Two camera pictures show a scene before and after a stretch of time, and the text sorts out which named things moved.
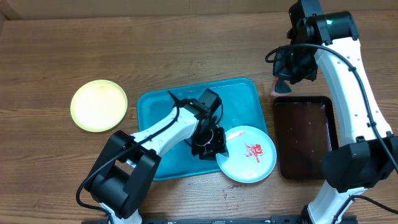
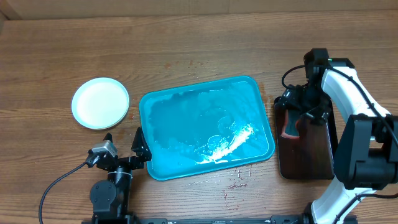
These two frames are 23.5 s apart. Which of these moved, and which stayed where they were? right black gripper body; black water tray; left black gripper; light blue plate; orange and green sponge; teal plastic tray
Moved: left black gripper; orange and green sponge; right black gripper body; light blue plate
Stayed: black water tray; teal plastic tray
